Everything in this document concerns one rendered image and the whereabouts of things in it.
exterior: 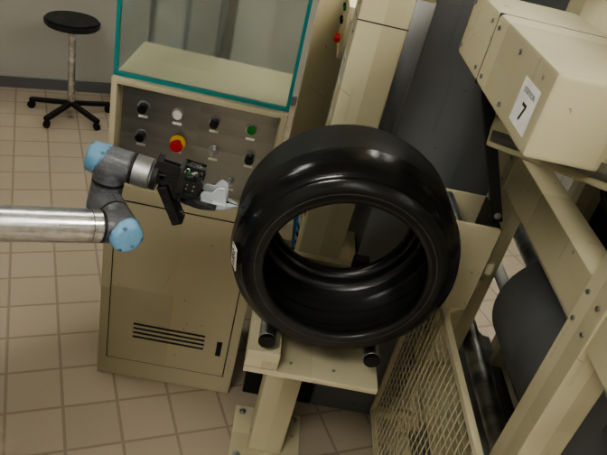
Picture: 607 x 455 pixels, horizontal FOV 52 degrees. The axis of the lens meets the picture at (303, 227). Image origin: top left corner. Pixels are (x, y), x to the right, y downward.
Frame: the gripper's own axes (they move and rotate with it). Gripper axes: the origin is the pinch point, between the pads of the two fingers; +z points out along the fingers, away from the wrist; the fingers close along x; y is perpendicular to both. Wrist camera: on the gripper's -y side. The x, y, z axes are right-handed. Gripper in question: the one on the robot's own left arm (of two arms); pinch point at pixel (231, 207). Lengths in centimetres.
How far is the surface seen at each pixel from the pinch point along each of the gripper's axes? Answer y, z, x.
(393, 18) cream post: 49, 24, 27
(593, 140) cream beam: 54, 51, -35
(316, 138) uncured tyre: 21.8, 13.9, 5.2
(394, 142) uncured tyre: 26.7, 31.8, 6.8
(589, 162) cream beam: 50, 52, -35
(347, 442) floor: -113, 75, 38
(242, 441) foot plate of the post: -117, 33, 29
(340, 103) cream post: 24.4, 19.4, 26.8
